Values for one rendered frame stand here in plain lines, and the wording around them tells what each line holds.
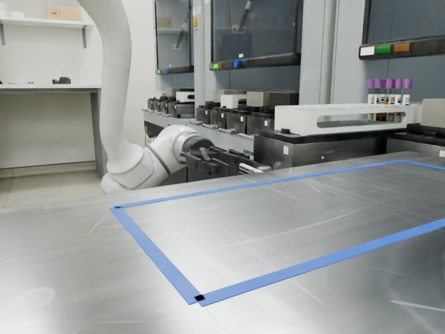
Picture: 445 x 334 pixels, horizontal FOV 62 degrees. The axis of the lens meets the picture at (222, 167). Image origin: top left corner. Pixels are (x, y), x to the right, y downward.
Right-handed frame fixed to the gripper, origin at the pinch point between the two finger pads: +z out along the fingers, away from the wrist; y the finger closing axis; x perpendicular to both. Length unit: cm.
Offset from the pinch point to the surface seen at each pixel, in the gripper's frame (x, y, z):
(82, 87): -13, -3, -275
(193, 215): -7.3, -24.2, 40.5
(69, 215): -7.3, -31.9, 36.6
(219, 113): -5, 27, -64
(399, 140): -5.9, 26.5, 16.0
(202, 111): -5, 27, -81
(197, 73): -21, 36, -109
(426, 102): -12.8, 33.9, 15.0
